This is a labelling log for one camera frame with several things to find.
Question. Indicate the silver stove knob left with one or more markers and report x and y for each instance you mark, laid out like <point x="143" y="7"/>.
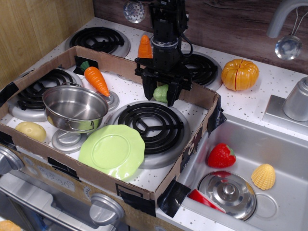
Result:
<point x="9" y="161"/>

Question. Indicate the hanging silver ladle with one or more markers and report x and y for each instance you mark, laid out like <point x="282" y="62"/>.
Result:
<point x="290" y="46"/>

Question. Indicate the black front left burner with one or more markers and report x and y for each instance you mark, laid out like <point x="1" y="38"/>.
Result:
<point x="28" y="104"/>

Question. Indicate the yellow toy corn piece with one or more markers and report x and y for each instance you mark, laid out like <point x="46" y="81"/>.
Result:
<point x="264" y="177"/>

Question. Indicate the silver round stove cap middle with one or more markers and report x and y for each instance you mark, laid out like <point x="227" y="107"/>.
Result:
<point x="112" y="100"/>

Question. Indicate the light green toy broccoli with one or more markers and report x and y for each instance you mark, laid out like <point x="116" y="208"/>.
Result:
<point x="160" y="93"/>

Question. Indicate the black burner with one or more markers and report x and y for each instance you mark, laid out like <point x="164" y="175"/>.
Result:
<point x="205" y="70"/>
<point x="28" y="104"/>
<point x="102" y="39"/>
<point x="164" y="130"/>

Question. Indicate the stainless steel pot lid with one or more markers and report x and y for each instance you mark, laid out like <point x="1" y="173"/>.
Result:
<point x="230" y="192"/>

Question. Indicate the brown cardboard fence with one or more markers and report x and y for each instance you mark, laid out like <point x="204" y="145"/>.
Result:
<point x="198" y="95"/>

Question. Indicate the hanging silver skimmer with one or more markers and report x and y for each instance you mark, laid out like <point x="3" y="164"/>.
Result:
<point x="135" y="10"/>

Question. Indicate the light green plastic plate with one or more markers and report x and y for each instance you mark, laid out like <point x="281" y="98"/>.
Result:
<point x="115" y="150"/>

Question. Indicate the yellow toy potato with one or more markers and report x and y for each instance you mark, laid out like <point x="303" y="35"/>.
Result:
<point x="32" y="130"/>

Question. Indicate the black front right burner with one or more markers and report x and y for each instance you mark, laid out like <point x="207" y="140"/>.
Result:
<point x="164" y="130"/>

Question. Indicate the silver round stove cap front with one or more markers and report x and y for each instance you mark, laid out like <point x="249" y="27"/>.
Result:
<point x="68" y="142"/>

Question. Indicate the red toy pepper piece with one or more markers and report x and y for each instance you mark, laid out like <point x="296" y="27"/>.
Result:
<point x="203" y="199"/>

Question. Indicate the silver faucet spout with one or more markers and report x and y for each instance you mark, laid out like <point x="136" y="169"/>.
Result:
<point x="280" y="15"/>

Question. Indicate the orange toy carrot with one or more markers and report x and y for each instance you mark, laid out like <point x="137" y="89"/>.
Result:
<point x="94" y="76"/>

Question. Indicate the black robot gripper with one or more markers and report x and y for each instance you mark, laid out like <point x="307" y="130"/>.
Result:
<point x="165" y="67"/>

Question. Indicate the silver stove knob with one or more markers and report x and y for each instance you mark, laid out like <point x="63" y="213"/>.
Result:
<point x="9" y="161"/>
<point x="105" y="210"/>

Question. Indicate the black back right burner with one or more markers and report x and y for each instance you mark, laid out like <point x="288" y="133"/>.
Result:
<point x="205" y="70"/>

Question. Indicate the red toy strawberry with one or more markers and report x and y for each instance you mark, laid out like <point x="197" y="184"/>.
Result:
<point x="221" y="156"/>

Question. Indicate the orange toy carrot cone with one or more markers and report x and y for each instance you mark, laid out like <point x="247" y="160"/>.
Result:
<point x="145" y="49"/>

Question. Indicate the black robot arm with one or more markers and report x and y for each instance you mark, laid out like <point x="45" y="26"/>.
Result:
<point x="169" y="22"/>

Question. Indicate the silver round stove cap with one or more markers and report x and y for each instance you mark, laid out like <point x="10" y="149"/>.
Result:
<point x="112" y="100"/>
<point x="68" y="142"/>

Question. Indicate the yellow toy at corner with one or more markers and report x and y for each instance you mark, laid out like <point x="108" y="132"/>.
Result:
<point x="8" y="225"/>

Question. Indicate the black back left burner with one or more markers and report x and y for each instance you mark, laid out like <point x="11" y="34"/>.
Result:
<point x="102" y="39"/>

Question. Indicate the silver faucet handle base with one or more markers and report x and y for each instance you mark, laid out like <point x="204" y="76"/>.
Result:
<point x="291" y="112"/>

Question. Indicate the orange toy pumpkin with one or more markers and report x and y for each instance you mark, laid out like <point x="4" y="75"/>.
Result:
<point x="239" y="74"/>

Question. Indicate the silver sink basin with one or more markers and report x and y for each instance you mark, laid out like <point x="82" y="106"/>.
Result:
<point x="284" y="207"/>

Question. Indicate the silver stove knob right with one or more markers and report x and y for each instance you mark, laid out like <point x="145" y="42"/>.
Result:
<point x="105" y="210"/>

